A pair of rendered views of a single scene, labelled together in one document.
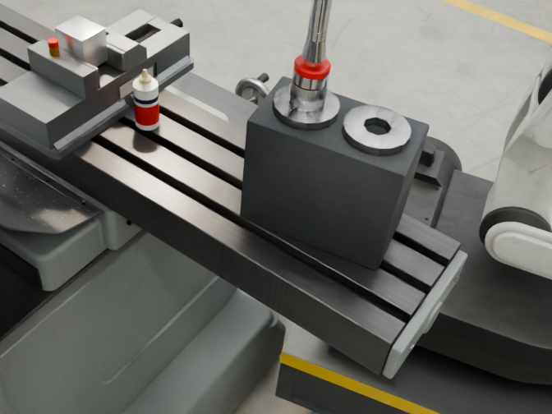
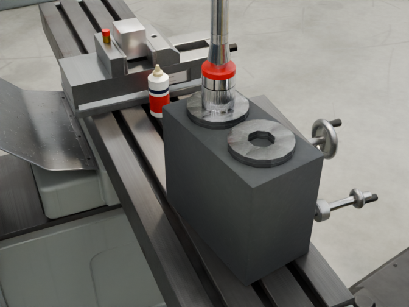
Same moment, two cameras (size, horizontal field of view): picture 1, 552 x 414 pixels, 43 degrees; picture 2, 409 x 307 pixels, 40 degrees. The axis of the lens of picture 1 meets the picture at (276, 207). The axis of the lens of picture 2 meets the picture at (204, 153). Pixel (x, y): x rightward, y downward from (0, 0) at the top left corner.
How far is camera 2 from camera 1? 0.48 m
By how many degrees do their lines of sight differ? 29
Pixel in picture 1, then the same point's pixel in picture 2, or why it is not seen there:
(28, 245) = (41, 176)
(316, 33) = (213, 35)
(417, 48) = not seen: outside the picture
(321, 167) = (202, 162)
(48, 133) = (73, 95)
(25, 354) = (17, 259)
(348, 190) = (220, 192)
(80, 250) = (80, 195)
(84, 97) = (111, 76)
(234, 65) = (382, 128)
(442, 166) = not seen: outside the picture
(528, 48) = not seen: outside the picture
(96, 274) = (94, 221)
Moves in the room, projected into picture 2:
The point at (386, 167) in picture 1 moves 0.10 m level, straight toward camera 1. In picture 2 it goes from (241, 175) to (179, 212)
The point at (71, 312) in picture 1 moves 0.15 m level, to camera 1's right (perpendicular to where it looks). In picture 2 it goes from (65, 243) to (115, 276)
